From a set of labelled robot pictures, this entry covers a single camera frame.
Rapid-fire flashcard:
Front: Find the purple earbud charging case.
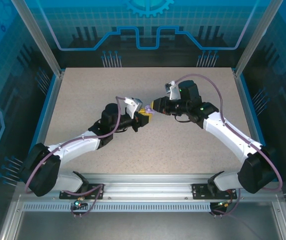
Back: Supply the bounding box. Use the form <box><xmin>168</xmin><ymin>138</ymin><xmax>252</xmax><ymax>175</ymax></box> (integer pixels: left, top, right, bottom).
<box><xmin>144</xmin><ymin>104</ymin><xmax>156</xmax><ymax>116</ymax></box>

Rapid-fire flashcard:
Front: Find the blue table edging strip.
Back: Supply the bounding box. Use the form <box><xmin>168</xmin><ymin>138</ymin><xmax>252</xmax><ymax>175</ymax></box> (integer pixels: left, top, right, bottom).
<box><xmin>30</xmin><ymin>74</ymin><xmax>58</xmax><ymax>148</ymax></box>

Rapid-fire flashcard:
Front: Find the connector with green light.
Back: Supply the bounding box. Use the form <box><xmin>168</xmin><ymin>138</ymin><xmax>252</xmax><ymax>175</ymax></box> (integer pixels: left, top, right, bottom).
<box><xmin>70</xmin><ymin>196</ymin><xmax>88</xmax><ymax>209</ymax></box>

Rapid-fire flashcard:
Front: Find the connector with orange light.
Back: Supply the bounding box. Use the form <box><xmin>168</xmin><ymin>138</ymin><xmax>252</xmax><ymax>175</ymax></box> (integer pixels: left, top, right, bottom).
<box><xmin>211</xmin><ymin>199</ymin><xmax>233</xmax><ymax>210</ymax></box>

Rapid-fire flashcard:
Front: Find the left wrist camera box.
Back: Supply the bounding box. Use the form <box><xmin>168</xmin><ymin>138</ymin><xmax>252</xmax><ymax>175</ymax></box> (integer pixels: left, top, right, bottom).
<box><xmin>124</xmin><ymin>96</ymin><xmax>144</xmax><ymax>120</ymax></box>

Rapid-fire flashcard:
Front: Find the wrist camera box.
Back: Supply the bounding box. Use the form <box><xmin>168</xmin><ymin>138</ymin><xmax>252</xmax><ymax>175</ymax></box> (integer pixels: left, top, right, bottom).
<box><xmin>164</xmin><ymin>79</ymin><xmax>181</xmax><ymax>101</ymax></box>
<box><xmin>124</xmin><ymin>96</ymin><xmax>144</xmax><ymax>120</ymax></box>

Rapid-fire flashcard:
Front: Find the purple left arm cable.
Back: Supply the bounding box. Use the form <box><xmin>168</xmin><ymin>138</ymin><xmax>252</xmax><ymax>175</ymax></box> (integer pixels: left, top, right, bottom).
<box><xmin>24</xmin><ymin>96</ymin><xmax>127</xmax><ymax>218</ymax></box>

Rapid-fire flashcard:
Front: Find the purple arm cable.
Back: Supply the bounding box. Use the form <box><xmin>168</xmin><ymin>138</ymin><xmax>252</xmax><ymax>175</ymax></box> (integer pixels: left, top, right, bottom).
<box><xmin>172</xmin><ymin>73</ymin><xmax>283</xmax><ymax>218</ymax></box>
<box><xmin>24</xmin><ymin>96</ymin><xmax>127</xmax><ymax>218</ymax></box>

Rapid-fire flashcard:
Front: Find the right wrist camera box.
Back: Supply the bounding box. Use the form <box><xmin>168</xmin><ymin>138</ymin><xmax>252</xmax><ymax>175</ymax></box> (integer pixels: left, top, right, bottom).
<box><xmin>164</xmin><ymin>79</ymin><xmax>181</xmax><ymax>101</ymax></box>

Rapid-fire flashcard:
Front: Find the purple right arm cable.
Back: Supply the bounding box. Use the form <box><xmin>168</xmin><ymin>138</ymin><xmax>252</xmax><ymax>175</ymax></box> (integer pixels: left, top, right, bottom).
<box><xmin>172</xmin><ymin>73</ymin><xmax>283</xmax><ymax>218</ymax></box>

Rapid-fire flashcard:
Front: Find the aluminium table side rail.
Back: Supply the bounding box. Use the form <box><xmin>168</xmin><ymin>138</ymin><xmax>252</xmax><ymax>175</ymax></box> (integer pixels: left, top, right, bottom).
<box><xmin>233</xmin><ymin>71</ymin><xmax>269</xmax><ymax>176</ymax></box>
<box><xmin>36</xmin><ymin>71</ymin><xmax>65</xmax><ymax>148</ymax></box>

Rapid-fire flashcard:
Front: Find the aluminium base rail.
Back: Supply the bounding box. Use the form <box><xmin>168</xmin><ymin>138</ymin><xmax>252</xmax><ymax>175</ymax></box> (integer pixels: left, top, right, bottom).
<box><xmin>50</xmin><ymin>173</ymin><xmax>281</xmax><ymax>202</ymax></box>

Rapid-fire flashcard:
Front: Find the slotted grey cable duct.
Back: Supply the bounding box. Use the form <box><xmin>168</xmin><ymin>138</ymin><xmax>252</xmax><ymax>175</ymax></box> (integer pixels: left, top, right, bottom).
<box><xmin>22</xmin><ymin>201</ymin><xmax>213</xmax><ymax>214</ymax></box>

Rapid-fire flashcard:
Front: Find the aluminium frame post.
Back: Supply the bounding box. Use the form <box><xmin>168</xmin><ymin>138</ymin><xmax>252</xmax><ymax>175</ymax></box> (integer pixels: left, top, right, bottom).
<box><xmin>233</xmin><ymin>0</ymin><xmax>285</xmax><ymax>77</ymax></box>
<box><xmin>9</xmin><ymin>0</ymin><xmax>64</xmax><ymax>77</ymax></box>

